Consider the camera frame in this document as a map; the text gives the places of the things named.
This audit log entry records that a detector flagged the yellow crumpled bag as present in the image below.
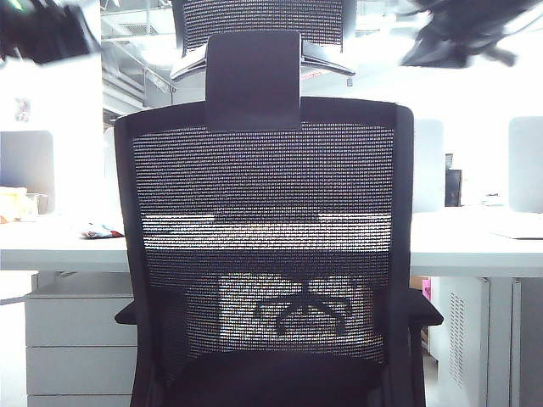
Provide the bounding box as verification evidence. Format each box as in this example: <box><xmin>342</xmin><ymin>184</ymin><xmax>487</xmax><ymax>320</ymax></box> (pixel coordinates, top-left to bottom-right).
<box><xmin>0</xmin><ymin>186</ymin><xmax>35</xmax><ymax>224</ymax></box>

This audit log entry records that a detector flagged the white office desk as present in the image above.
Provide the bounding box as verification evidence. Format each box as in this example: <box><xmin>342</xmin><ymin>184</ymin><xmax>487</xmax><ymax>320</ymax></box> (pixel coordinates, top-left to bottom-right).
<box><xmin>0</xmin><ymin>209</ymin><xmax>543</xmax><ymax>279</ymax></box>

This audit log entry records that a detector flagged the small wall poster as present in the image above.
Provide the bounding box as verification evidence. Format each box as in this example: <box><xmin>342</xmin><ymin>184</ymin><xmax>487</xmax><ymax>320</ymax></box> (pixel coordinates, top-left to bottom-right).
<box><xmin>14</xmin><ymin>97</ymin><xmax>33</xmax><ymax>124</ymax></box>

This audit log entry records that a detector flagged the grey desk partition screen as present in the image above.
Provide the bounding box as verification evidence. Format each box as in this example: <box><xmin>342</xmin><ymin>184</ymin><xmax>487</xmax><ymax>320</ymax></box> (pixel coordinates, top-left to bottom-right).
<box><xmin>413</xmin><ymin>118</ymin><xmax>445</xmax><ymax>213</ymax></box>
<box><xmin>104</xmin><ymin>126</ymin><xmax>124</xmax><ymax>209</ymax></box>
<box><xmin>0</xmin><ymin>130</ymin><xmax>56</xmax><ymax>213</ymax></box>
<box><xmin>507</xmin><ymin>116</ymin><xmax>543</xmax><ymax>215</ymax></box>

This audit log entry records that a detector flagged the grey drawer cabinet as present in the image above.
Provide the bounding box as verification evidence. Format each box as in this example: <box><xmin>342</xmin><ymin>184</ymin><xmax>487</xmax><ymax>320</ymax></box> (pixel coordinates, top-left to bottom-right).
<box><xmin>25</xmin><ymin>270</ymin><xmax>139</xmax><ymax>407</ymax></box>

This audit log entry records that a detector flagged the black star chair base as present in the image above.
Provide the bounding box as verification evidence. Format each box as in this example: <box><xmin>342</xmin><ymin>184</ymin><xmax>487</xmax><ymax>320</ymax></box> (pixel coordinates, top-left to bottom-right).
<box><xmin>253</xmin><ymin>277</ymin><xmax>354</xmax><ymax>337</ymax></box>

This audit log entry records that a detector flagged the colourful snack bag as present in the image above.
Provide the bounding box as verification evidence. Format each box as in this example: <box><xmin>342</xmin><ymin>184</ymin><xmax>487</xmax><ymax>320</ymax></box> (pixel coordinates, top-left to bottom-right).
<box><xmin>78</xmin><ymin>222</ymin><xmax>126</xmax><ymax>240</ymax></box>

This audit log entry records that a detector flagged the white perforated desk panel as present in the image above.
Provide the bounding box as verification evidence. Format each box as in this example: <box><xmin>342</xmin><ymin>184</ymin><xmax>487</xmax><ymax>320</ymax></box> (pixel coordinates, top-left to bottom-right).
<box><xmin>428</xmin><ymin>277</ymin><xmax>493</xmax><ymax>399</ymax></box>

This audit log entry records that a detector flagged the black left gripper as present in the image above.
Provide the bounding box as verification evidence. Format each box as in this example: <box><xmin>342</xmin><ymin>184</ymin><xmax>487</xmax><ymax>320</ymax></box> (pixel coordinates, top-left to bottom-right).
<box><xmin>0</xmin><ymin>0</ymin><xmax>101</xmax><ymax>64</ymax></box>

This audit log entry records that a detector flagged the clear glass mug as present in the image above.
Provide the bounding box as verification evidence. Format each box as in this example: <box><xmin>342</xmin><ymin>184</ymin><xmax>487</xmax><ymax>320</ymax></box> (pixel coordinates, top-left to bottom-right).
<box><xmin>27</xmin><ymin>192</ymin><xmax>50</xmax><ymax>217</ymax></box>

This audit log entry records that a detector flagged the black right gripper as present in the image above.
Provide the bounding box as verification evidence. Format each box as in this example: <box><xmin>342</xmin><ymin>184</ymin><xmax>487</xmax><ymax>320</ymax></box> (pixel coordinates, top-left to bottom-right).
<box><xmin>400</xmin><ymin>0</ymin><xmax>543</xmax><ymax>68</ymax></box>

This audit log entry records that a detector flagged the black mesh office chair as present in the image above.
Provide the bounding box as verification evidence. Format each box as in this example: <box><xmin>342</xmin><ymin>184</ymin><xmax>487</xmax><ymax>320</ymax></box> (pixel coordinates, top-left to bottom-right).
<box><xmin>113</xmin><ymin>0</ymin><xmax>445</xmax><ymax>407</ymax></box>

